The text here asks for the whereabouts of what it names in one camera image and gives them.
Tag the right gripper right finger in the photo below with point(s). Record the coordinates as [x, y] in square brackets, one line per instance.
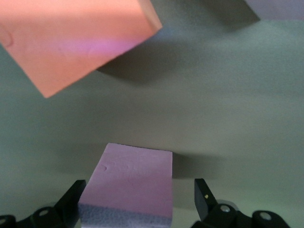
[213, 213]

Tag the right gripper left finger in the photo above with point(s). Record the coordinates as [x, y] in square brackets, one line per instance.
[66, 204]

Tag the pink foam cube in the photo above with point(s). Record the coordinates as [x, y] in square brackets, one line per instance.
[130, 185]
[280, 9]

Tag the orange foam cube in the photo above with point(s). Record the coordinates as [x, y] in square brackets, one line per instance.
[71, 35]

